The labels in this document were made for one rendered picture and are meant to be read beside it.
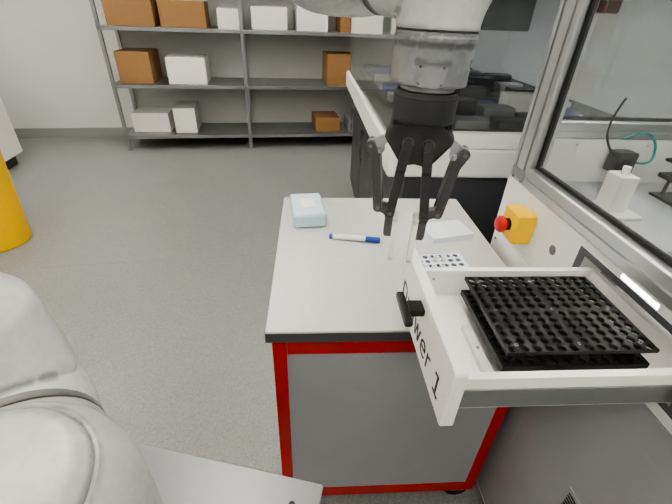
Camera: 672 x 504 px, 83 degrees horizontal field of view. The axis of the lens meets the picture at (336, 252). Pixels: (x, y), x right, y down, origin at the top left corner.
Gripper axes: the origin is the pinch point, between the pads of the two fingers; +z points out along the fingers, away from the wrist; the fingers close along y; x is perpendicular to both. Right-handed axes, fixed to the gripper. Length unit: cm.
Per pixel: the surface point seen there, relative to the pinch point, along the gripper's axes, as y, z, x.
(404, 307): 1.9, 10.2, -3.4
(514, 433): 36, 60, 15
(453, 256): 14.0, 21.4, 32.3
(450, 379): 8.0, 10.7, -15.3
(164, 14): -226, -17, 314
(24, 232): -222, 97, 117
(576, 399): 26.5, 16.1, -9.9
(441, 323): 6.9, 8.6, -7.6
